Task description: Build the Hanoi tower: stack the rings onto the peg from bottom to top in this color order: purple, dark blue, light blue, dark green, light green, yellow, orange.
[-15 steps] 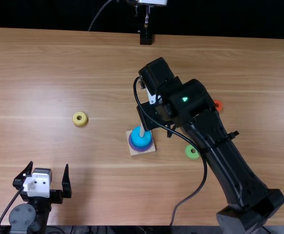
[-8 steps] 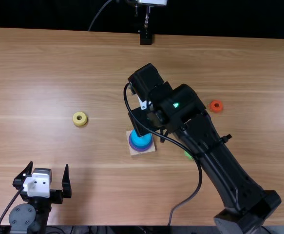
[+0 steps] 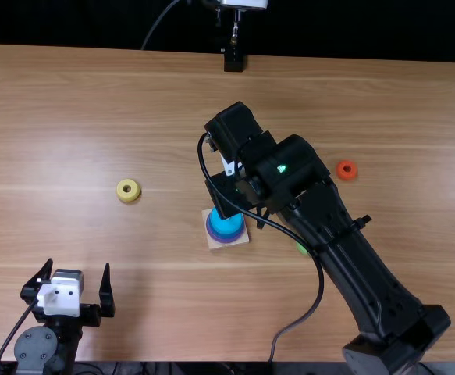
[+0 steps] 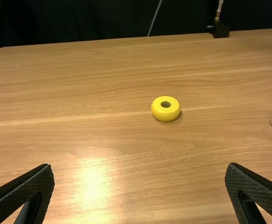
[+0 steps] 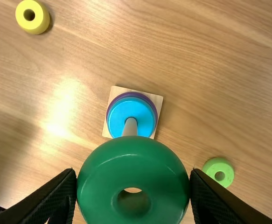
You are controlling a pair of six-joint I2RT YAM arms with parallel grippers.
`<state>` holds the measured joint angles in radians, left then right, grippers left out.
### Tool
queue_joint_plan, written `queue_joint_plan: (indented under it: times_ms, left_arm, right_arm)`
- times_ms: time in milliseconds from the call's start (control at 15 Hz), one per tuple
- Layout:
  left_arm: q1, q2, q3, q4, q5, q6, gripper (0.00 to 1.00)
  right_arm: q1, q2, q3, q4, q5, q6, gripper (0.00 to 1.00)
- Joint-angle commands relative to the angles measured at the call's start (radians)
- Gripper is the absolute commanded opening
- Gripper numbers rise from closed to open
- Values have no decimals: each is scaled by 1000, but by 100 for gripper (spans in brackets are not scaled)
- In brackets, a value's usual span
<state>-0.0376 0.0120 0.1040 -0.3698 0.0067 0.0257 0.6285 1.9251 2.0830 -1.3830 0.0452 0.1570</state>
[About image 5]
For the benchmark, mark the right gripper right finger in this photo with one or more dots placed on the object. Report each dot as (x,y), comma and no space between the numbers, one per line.
(215,200)

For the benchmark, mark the wooden peg base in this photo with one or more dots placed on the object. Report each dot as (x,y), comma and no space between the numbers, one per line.
(158,100)

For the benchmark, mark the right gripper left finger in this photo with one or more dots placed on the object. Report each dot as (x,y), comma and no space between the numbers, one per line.
(33,200)

